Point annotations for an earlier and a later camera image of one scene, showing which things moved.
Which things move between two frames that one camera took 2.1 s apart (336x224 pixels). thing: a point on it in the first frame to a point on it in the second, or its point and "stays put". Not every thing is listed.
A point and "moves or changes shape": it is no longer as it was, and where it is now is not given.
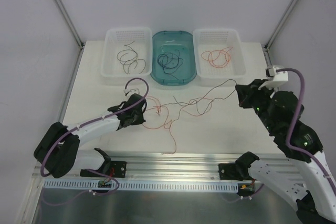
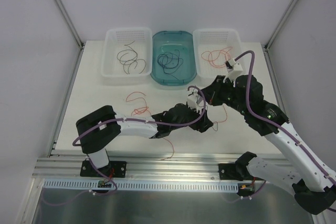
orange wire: [217, 58] stays put
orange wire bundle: [186, 112] moves or changes shape
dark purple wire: [169, 62] stays put
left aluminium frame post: [68, 20] stays put
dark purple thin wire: [169, 62] stays put
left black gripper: [137, 109] to [197, 118]
